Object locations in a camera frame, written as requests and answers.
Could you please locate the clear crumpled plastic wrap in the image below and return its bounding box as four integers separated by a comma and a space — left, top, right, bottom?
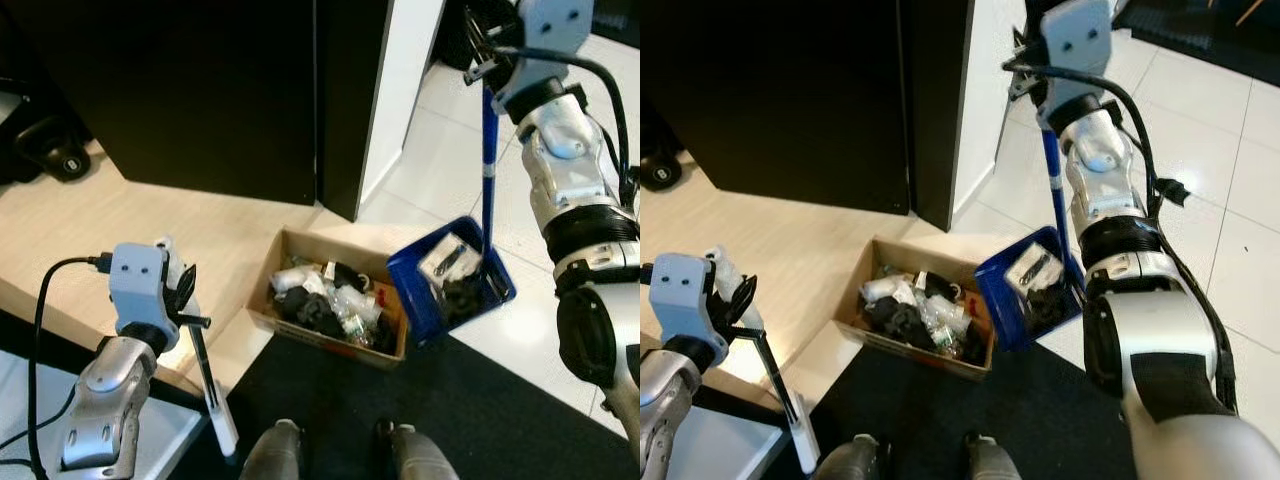
325, 284, 387, 347
914, 294, 977, 357

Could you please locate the wide black cabinet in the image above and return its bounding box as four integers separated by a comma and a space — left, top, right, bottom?
0, 0, 320, 207
640, 0, 914, 217

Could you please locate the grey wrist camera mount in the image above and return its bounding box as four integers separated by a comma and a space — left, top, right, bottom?
107, 242, 182, 332
647, 252, 717, 342
519, 0, 597, 63
1040, 0, 1114, 98

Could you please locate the black chair caster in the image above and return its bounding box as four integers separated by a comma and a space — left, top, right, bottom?
14, 114, 94, 184
640, 148, 684, 193

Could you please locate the grey right robot leg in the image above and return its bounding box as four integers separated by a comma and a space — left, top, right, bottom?
375, 419, 462, 480
961, 431, 1024, 480

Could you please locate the narrow black panel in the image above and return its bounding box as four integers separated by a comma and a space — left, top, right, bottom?
314, 0, 394, 224
896, 0, 977, 234

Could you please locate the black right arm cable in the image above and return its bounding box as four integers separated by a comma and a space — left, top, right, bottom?
488, 44, 641, 213
1008, 60, 1243, 417

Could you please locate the black crumpled bag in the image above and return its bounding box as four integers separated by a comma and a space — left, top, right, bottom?
278, 287, 347, 339
864, 297, 937, 350

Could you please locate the grey left robot leg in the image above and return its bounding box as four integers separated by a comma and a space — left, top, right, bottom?
240, 419, 305, 480
815, 432, 887, 480

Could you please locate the black and white broom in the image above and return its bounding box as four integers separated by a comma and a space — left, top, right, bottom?
158, 236, 241, 458
702, 246, 822, 477

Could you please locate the white crumpled paper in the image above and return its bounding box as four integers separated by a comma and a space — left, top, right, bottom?
859, 276, 907, 305
269, 264, 322, 294

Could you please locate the white card with black print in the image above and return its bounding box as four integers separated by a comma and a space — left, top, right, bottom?
1005, 243, 1063, 294
418, 238, 483, 288

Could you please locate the grey robot leg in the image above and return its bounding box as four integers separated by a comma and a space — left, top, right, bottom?
961, 431, 1024, 480
240, 419, 305, 480
815, 432, 887, 480
375, 419, 462, 480

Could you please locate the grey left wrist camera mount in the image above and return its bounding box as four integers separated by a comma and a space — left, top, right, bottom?
647, 252, 717, 342
107, 242, 182, 332

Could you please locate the black floor mat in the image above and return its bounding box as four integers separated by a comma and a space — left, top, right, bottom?
165, 330, 613, 480
775, 340, 1143, 480

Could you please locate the dark rug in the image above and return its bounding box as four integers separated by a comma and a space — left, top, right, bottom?
1113, 0, 1280, 88
590, 0, 641, 47

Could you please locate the open cardboard trash box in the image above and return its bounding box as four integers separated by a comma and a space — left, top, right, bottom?
831, 236, 999, 384
244, 227, 412, 372

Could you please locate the blue long-handled dustpan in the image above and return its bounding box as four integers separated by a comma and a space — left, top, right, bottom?
387, 85, 519, 349
975, 128, 1090, 354

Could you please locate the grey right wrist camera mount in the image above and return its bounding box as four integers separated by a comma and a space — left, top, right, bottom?
1040, 0, 1114, 98
519, 0, 597, 63

